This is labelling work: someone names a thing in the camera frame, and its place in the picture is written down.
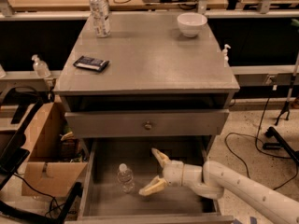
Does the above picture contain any brown cardboard box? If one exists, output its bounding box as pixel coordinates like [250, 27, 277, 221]
[23, 103, 87, 197]

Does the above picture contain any open middle drawer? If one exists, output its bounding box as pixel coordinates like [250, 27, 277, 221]
[66, 137, 234, 224]

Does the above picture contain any tall labelled plastic bottle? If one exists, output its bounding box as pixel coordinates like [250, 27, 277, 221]
[89, 0, 110, 37]

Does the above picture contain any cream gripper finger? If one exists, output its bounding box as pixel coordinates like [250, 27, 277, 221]
[151, 148, 170, 168]
[138, 175, 168, 196]

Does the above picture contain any black tripod stand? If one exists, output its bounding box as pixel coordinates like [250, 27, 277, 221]
[275, 52, 299, 126]

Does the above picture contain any grey wooden drawer cabinet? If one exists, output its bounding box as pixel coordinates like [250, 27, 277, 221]
[53, 10, 241, 224]

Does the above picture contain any black chair frame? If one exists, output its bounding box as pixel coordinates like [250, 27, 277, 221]
[0, 86, 82, 224]

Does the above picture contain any small white pump bottle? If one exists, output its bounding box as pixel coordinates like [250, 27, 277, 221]
[222, 44, 231, 66]

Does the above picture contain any black stand leg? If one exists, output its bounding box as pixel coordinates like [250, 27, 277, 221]
[263, 127, 299, 165]

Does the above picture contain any white ceramic bowl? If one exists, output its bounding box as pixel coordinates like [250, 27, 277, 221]
[177, 12, 207, 37]

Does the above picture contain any black floor cable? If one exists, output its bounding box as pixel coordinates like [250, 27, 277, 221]
[224, 91, 299, 191]

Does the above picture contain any clear sanitizer pump bottle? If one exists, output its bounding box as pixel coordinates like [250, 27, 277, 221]
[32, 54, 50, 78]

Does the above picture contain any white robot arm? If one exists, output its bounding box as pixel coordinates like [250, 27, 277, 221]
[139, 148, 299, 224]

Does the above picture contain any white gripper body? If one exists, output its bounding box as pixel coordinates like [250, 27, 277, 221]
[163, 161, 202, 186]

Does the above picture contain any small clear water bottle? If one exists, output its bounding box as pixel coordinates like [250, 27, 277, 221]
[117, 163, 135, 193]

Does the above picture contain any grey top drawer with knob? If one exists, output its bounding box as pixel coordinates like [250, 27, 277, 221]
[65, 109, 229, 138]

